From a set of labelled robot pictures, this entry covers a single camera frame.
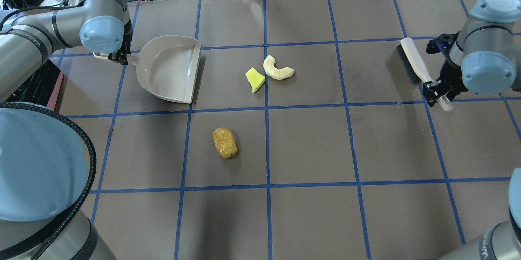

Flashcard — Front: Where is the yellow-green sponge piece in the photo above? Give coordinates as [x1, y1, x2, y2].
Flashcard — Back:
[245, 67, 266, 94]

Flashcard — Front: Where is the curved pale melon slice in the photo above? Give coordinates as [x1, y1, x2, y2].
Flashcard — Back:
[263, 55, 295, 80]

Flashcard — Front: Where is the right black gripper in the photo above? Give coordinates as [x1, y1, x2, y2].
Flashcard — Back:
[422, 32, 468, 102]

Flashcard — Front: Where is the beige hand brush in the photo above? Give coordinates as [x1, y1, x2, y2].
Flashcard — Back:
[396, 37, 453, 112]

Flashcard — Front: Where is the beige plastic dustpan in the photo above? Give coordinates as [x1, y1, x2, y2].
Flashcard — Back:
[93, 35, 202, 104]

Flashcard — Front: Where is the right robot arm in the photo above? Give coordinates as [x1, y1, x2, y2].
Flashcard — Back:
[422, 0, 521, 106]

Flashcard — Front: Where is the pink bin with black bag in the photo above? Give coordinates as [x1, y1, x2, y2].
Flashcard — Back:
[9, 59, 63, 106]

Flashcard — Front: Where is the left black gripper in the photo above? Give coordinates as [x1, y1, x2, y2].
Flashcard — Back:
[108, 20, 133, 65]

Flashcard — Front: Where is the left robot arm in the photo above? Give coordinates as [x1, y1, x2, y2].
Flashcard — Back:
[0, 0, 132, 102]

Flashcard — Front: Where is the orange-brown potato-like lump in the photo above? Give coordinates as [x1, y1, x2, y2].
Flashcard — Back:
[212, 128, 238, 159]

